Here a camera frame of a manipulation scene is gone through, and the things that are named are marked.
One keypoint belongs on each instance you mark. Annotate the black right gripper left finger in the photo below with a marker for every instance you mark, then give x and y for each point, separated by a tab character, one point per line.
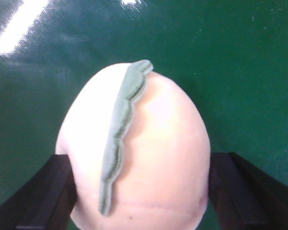
45	202

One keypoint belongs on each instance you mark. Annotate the yellow plush leaf toy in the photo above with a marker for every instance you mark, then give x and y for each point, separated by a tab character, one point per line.
139	151

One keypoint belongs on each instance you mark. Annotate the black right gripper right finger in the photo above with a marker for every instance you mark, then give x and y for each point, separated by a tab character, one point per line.
244	197

